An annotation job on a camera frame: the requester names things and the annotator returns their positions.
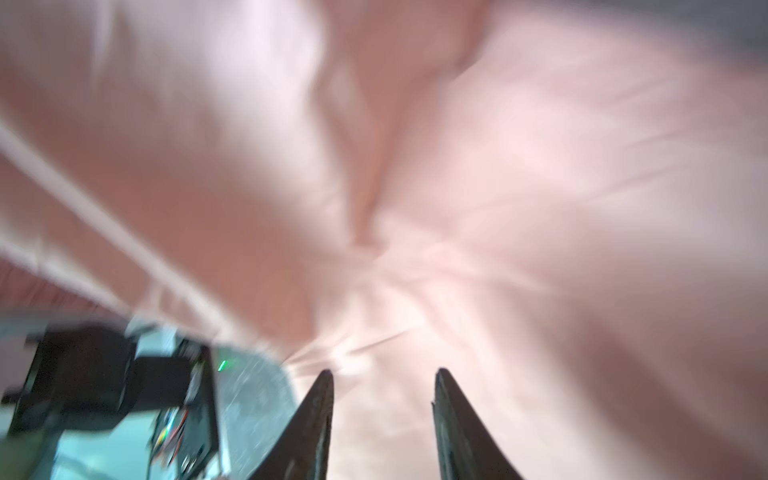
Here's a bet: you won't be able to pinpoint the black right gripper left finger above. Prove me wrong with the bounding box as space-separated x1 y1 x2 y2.
249 369 334 480

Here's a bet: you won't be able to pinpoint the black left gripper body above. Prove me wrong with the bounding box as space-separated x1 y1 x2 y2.
1 325 219 479

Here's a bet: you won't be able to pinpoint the pink drawstring shorts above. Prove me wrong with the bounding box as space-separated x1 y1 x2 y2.
1 1 767 479

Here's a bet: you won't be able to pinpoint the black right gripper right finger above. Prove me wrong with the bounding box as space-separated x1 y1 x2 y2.
432 368 523 480

